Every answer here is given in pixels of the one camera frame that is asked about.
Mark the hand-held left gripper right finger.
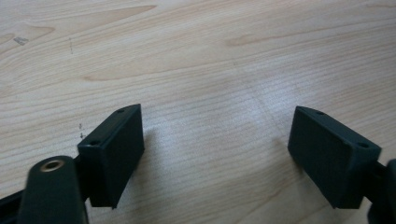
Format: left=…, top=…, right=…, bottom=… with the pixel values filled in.
left=287, top=105, right=383, bottom=210

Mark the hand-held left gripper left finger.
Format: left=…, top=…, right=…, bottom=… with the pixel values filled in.
left=77, top=104, right=146, bottom=210

